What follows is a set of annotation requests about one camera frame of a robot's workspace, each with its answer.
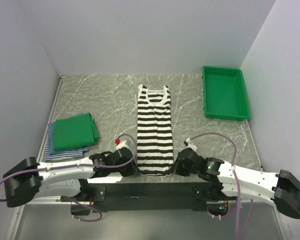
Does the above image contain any black white striped tank top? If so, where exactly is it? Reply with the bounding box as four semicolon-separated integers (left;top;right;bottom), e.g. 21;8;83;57
136;84;174;176

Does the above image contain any green plastic bin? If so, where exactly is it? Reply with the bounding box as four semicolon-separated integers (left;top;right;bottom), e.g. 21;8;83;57
202;66;250;122

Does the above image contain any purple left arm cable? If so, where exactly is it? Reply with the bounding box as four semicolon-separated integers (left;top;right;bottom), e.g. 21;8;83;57
0;133;140;222

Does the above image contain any folded blue tank top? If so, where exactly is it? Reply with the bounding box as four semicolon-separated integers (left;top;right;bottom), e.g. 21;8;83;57
48;113;87;152

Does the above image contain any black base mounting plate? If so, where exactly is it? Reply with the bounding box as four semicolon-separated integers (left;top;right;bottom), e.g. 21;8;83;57
59;181;240;213

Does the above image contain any blue white striped tank top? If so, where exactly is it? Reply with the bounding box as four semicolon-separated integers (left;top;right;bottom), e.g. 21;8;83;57
43;139;90;161

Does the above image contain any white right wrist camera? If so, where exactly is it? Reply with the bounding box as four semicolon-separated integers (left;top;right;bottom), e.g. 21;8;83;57
183;138;198;152

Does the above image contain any aluminium frame rail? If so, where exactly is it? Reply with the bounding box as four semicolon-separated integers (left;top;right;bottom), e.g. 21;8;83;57
16;181;282;204

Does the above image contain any green tank top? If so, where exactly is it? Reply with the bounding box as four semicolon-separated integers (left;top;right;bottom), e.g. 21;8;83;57
53;112;100;152

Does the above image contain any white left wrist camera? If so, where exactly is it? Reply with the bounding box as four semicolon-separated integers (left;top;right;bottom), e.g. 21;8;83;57
115;139;131;150

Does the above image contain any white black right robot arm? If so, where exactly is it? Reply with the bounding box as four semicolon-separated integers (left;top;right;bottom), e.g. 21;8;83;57
175;147;300;220

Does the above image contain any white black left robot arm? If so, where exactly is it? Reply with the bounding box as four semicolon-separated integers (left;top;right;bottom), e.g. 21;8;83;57
3;146;136;208

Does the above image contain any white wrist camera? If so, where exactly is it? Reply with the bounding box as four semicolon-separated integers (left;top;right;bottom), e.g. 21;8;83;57
183;138;198;152
115;139;131;150

